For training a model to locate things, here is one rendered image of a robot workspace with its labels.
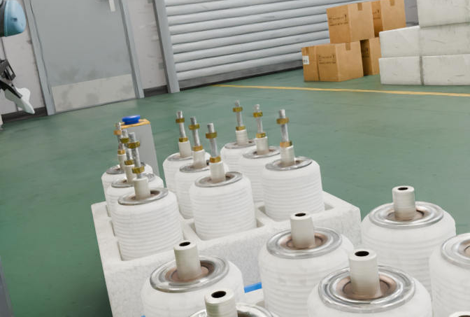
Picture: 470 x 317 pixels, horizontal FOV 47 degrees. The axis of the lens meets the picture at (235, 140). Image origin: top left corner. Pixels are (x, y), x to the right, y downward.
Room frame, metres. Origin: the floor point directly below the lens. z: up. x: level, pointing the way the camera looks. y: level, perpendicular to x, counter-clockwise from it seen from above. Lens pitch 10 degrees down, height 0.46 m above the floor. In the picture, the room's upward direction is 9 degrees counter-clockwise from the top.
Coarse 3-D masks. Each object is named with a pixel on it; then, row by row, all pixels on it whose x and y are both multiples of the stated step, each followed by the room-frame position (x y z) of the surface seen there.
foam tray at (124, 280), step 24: (96, 216) 0.98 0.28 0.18; (264, 216) 0.83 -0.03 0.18; (312, 216) 0.79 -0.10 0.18; (336, 216) 0.79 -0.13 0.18; (216, 240) 0.76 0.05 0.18; (240, 240) 0.75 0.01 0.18; (264, 240) 0.76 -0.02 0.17; (360, 240) 0.80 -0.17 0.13; (120, 264) 0.72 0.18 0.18; (144, 264) 0.71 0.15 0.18; (240, 264) 0.74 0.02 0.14; (120, 288) 0.70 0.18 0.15; (120, 312) 0.70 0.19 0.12
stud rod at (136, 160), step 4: (132, 132) 0.79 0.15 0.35; (132, 136) 0.78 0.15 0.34; (132, 140) 0.78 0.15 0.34; (132, 148) 0.78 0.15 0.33; (136, 148) 0.79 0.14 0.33; (132, 152) 0.79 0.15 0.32; (136, 152) 0.79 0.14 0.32; (132, 156) 0.79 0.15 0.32; (136, 156) 0.79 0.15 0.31; (136, 160) 0.78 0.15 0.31; (136, 164) 0.78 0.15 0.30; (140, 164) 0.79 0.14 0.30; (136, 176) 0.79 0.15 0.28; (140, 176) 0.78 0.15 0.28
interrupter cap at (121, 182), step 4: (124, 176) 0.93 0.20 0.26; (148, 176) 0.91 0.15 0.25; (152, 176) 0.90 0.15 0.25; (116, 180) 0.92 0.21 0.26; (120, 180) 0.91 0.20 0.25; (124, 180) 0.91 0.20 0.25; (148, 180) 0.88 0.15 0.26; (152, 180) 0.89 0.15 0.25; (112, 184) 0.89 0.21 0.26; (116, 184) 0.89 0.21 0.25; (120, 184) 0.88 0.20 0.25; (124, 184) 0.88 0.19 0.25; (128, 184) 0.87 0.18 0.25; (132, 184) 0.87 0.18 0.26
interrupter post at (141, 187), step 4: (144, 176) 0.79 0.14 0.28; (132, 180) 0.79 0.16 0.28; (136, 180) 0.78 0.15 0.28; (140, 180) 0.78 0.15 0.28; (144, 180) 0.78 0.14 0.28; (136, 184) 0.78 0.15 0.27; (140, 184) 0.78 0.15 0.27; (144, 184) 0.78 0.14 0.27; (148, 184) 0.79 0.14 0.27; (136, 188) 0.78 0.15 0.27; (140, 188) 0.78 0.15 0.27; (144, 188) 0.78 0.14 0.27; (148, 188) 0.79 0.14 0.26; (136, 192) 0.78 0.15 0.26; (140, 192) 0.78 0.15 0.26; (144, 192) 0.78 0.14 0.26; (148, 192) 0.78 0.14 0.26; (136, 196) 0.78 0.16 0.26; (140, 196) 0.78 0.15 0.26; (144, 196) 0.78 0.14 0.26; (148, 196) 0.78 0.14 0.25
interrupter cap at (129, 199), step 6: (132, 192) 0.81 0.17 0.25; (150, 192) 0.80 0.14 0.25; (156, 192) 0.80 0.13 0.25; (162, 192) 0.79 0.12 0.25; (168, 192) 0.79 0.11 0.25; (120, 198) 0.79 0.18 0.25; (126, 198) 0.79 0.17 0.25; (132, 198) 0.79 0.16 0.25; (150, 198) 0.76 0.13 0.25; (156, 198) 0.76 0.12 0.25; (120, 204) 0.77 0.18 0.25; (126, 204) 0.76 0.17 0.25; (132, 204) 0.75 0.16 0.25; (138, 204) 0.75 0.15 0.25
